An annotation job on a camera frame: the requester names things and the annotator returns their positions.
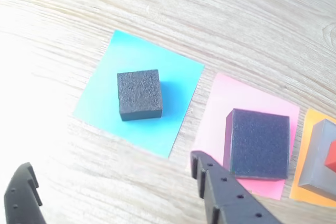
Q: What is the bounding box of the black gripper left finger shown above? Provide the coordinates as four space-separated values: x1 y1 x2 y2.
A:
3 162 47 224

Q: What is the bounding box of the small red cube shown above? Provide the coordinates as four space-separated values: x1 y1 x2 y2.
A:
324 140 336 173

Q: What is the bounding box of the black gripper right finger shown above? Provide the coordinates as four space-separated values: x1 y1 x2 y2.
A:
190 150 285 224

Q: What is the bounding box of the medium black square block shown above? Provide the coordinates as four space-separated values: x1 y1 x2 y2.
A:
223 108 291 182

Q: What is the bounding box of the large grey square block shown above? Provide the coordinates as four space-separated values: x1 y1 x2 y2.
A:
298 119 336 198

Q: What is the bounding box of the orange paper sheet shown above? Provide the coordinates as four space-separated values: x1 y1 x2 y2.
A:
289 108 336 208

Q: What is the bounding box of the blue paper sheet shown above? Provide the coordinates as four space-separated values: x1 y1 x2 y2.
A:
72 29 205 159

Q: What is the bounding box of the pink paper sheet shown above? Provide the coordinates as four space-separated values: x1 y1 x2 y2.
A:
185 72 301 201

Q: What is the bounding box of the small dark grey cube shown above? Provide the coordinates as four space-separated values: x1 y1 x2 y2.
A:
116 69 164 122

